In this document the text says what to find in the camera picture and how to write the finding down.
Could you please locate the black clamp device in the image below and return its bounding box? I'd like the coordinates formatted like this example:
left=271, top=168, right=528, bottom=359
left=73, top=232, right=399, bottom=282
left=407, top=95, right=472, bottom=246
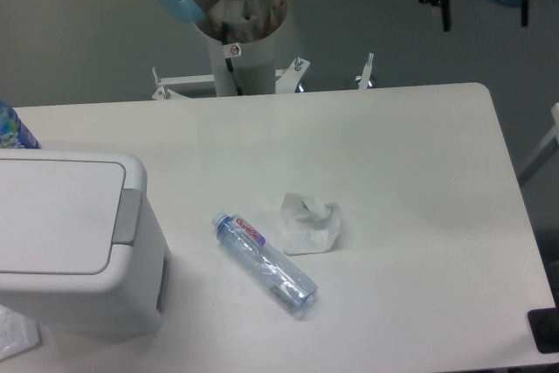
left=528, top=307, right=558, bottom=354

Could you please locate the blue labelled bottle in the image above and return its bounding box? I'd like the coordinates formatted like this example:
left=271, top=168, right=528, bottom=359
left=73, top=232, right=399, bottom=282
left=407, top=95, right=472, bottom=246
left=0, top=101, right=42, bottom=149

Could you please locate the white frame leg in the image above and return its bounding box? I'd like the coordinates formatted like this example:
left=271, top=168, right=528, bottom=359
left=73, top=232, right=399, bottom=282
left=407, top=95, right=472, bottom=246
left=517, top=103, right=558, bottom=188

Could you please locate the clear plastic water bottle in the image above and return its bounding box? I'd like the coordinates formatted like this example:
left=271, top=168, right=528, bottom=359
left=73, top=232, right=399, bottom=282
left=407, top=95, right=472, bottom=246
left=211, top=212, right=318, bottom=315

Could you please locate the white push-lid trash can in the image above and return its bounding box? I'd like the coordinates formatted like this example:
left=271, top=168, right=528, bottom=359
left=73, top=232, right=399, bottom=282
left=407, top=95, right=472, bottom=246
left=1, top=149, right=171, bottom=334

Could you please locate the crumpled white tissue pack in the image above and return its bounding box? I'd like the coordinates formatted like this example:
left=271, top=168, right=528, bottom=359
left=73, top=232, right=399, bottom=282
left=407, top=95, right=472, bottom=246
left=280, top=192, right=342, bottom=255

